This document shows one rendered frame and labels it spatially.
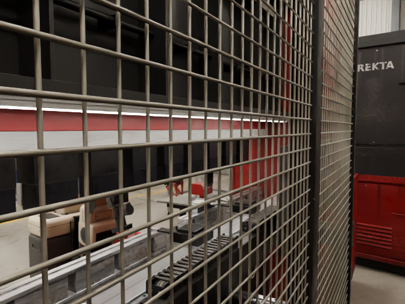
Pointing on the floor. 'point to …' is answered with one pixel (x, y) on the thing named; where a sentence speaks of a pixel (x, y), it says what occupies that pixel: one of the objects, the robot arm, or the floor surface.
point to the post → (316, 71)
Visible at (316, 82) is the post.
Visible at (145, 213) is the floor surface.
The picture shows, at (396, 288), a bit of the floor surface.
